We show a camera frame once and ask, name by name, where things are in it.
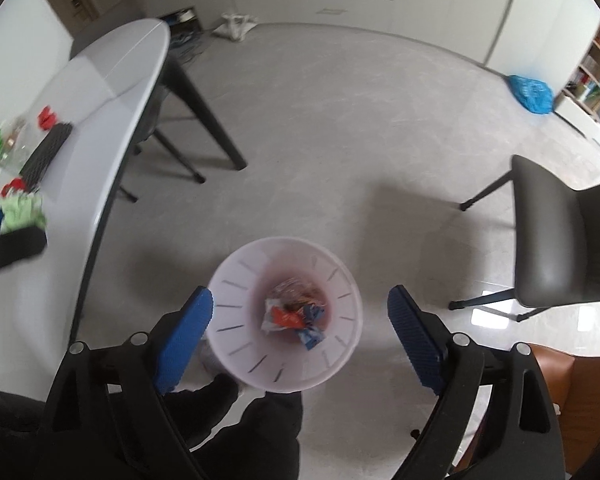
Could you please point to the dark grey chair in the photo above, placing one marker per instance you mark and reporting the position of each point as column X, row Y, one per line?
column 550, row 240
column 125, row 10

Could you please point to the brown leather chair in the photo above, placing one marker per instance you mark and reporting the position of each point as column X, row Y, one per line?
column 580, row 385

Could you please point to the blue plastic bag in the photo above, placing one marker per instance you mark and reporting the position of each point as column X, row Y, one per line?
column 530, row 94

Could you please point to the white plastic wastebasket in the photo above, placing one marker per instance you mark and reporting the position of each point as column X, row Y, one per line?
column 240, row 280

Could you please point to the yellow-green paper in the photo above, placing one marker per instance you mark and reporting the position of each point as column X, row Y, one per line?
column 25, row 212

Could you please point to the clear plastic food bag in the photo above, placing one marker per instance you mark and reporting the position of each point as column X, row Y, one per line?
column 12, row 132

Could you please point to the open shelf with books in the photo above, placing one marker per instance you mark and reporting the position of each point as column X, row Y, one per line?
column 595, row 90

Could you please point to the brown snack wrapper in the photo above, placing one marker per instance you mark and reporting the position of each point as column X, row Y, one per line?
column 292, row 290

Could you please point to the blue printed carton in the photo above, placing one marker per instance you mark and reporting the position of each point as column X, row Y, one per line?
column 312, row 336

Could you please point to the orange packet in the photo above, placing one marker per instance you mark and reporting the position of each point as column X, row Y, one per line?
column 285, row 317

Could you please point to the black table leg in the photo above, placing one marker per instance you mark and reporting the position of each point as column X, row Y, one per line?
column 205, row 115

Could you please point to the white cloth on floor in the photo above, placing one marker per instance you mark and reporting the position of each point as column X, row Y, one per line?
column 235, row 27

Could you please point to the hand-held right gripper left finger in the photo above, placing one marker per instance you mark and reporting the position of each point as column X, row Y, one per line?
column 182, row 345

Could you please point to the red crumpled paper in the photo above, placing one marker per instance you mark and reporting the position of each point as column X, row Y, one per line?
column 46, row 117

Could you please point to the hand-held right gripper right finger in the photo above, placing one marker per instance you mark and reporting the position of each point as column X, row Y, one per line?
column 415, row 340

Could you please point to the crushed clear plastic bottle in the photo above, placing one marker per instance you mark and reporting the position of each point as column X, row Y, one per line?
column 20, row 159

